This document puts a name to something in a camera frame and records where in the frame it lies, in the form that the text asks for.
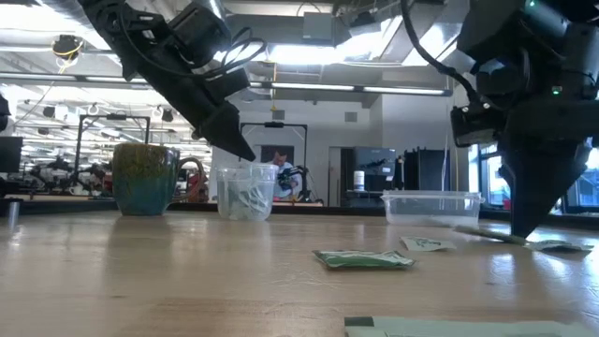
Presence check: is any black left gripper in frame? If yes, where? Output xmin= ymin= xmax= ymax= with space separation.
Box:
xmin=122 ymin=2 xmax=257 ymax=163

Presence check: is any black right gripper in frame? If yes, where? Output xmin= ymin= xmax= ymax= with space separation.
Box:
xmin=499 ymin=95 xmax=599 ymax=239

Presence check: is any round clear plastic cup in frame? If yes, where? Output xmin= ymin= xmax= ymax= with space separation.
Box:
xmin=214 ymin=161 xmax=280 ymax=222

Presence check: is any large glass window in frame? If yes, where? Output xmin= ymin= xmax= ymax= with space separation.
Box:
xmin=467 ymin=135 xmax=599 ymax=212

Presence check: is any red background object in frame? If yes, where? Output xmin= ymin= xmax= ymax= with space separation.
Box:
xmin=185 ymin=168 xmax=211 ymax=203

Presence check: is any person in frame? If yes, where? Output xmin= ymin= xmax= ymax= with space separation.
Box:
xmin=270 ymin=149 xmax=304 ymax=200

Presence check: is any olive and teal ceramic mug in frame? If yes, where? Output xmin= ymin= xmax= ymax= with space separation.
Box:
xmin=110 ymin=142 xmax=207 ymax=217

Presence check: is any linear ceiling light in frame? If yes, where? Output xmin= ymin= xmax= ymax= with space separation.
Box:
xmin=0 ymin=72 xmax=155 ymax=90
xmin=250 ymin=82 xmax=357 ymax=92
xmin=362 ymin=85 xmax=453 ymax=97

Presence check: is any rectangular clear plastic container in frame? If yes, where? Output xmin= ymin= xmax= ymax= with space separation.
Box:
xmin=379 ymin=189 xmax=486 ymax=229

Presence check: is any black cabinet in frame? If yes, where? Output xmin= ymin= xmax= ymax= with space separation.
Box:
xmin=402 ymin=147 xmax=451 ymax=192

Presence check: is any black machine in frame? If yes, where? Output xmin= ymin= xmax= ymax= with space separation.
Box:
xmin=353 ymin=145 xmax=398 ymax=194

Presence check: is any black monitor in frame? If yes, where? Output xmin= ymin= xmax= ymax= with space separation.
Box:
xmin=0 ymin=136 xmax=23 ymax=173

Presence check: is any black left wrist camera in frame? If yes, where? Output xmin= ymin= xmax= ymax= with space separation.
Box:
xmin=204 ymin=66 xmax=253 ymax=108

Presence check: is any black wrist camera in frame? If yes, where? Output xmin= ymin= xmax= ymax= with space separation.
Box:
xmin=450 ymin=103 xmax=507 ymax=149
xmin=204 ymin=66 xmax=253 ymax=108

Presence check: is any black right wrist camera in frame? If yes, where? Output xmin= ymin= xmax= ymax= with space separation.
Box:
xmin=450 ymin=103 xmax=507 ymax=149

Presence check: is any black ceiling cord reel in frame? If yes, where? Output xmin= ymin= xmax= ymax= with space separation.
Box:
xmin=51 ymin=34 xmax=85 ymax=61

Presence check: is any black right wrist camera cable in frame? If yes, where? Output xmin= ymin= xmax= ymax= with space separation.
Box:
xmin=400 ymin=0 xmax=481 ymax=110

